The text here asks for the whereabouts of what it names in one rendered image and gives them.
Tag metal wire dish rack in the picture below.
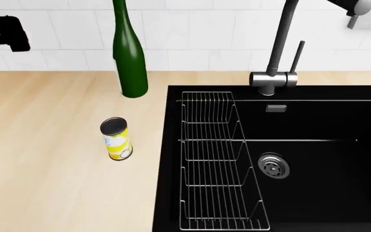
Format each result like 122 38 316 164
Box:
177 91 271 232

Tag yellow labelled tin can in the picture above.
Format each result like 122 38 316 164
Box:
100 117 134 162

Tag round metal sink drain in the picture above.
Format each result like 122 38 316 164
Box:
257 151 291 180

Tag black kitchen sink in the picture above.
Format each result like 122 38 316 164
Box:
151 84 371 232

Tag grey metal kitchen faucet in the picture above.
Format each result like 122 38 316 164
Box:
249 0 306 97

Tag green glass wine bottle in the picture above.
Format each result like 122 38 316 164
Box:
111 0 149 99

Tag metal sink overflow plate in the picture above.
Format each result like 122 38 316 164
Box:
265 104 287 113

